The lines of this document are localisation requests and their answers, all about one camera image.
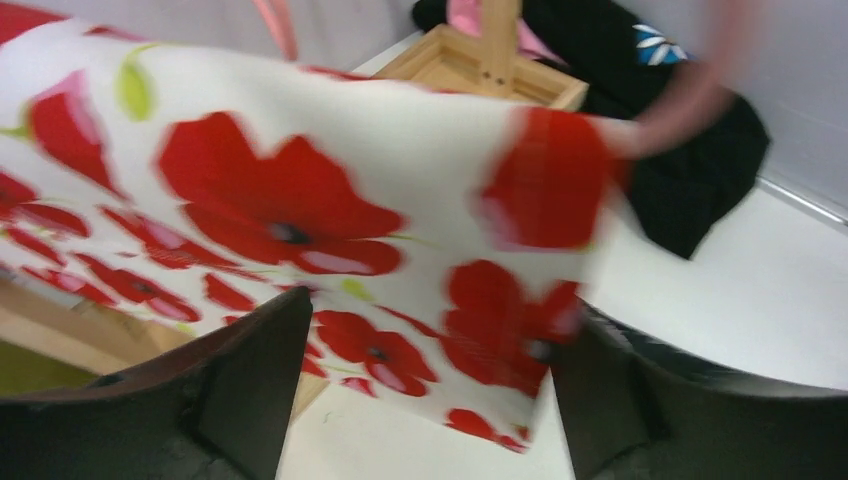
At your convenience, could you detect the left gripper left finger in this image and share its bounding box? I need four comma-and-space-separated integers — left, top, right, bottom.
1, 287, 313, 479

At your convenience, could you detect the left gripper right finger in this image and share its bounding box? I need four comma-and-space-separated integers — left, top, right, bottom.
551, 305, 847, 479

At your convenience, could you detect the black garment with flower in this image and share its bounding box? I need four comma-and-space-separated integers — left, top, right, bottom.
410, 0, 772, 261

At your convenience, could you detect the wooden clothes rack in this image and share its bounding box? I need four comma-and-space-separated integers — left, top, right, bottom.
0, 0, 591, 419

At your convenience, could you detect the red poppy print garment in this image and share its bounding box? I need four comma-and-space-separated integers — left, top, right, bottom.
0, 0, 631, 456

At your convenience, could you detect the green plastic basket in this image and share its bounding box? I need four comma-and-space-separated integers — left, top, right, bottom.
1, 341, 97, 396

